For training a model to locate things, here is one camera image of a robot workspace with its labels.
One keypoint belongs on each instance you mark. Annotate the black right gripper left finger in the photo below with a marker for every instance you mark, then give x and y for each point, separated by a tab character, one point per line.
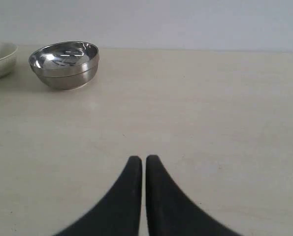
118	212

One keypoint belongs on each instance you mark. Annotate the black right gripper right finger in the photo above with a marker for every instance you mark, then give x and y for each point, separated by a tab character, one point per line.
169	210

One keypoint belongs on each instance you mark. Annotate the smooth stainless steel bowl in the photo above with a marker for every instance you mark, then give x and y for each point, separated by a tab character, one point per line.
65	65

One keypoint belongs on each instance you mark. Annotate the white ceramic bowl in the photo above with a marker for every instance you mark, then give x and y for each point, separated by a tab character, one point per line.
8	58

